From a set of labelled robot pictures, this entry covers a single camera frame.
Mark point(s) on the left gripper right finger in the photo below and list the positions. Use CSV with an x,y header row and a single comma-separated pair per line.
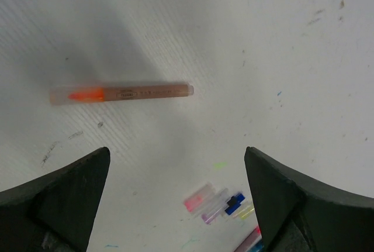
x,y
296,212

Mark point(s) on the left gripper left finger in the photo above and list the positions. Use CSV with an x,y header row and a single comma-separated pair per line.
x,y
55,212

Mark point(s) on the pink red pen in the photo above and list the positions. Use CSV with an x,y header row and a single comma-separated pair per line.
x,y
251,240

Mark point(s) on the blue pen cap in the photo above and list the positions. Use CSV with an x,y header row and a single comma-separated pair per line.
x,y
234,203

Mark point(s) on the purple pen cap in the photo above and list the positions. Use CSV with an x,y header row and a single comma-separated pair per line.
x,y
210,213

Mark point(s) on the pink pen cap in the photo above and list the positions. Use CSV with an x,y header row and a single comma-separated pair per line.
x,y
199,198

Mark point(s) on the orange highlighter pen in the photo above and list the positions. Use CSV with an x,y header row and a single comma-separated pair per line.
x,y
109,93

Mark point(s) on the blue pen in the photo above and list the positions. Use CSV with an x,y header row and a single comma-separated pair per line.
x,y
258,247

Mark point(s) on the clear green pen cap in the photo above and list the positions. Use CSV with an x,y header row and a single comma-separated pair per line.
x,y
221,198

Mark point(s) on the yellow highlighter cap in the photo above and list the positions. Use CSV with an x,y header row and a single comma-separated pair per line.
x,y
244,210

